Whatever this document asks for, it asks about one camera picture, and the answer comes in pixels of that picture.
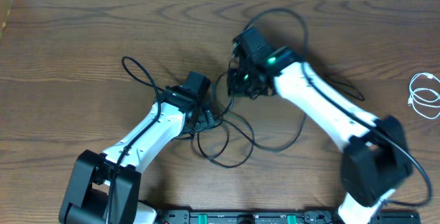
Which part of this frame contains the black USB cable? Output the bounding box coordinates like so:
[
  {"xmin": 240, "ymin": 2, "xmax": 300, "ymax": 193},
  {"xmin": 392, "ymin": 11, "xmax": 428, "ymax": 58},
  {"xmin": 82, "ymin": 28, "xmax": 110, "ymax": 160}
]
[{"xmin": 173, "ymin": 64, "xmax": 366, "ymax": 169}]

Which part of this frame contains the white USB cable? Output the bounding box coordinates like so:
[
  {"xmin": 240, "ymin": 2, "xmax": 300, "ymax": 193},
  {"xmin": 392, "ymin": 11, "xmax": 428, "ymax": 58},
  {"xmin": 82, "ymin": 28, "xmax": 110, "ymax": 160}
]
[{"xmin": 407, "ymin": 72, "xmax": 440, "ymax": 120}]

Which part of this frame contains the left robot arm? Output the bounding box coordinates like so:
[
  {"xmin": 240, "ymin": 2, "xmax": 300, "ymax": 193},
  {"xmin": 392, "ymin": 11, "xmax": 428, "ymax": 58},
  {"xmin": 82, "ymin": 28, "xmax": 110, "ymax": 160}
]
[{"xmin": 58, "ymin": 71, "xmax": 214, "ymax": 223}]

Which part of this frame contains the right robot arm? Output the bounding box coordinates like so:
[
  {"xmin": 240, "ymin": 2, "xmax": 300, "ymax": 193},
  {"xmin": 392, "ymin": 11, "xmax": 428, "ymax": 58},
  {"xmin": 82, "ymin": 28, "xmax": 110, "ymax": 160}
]
[{"xmin": 228, "ymin": 27, "xmax": 413, "ymax": 223}]

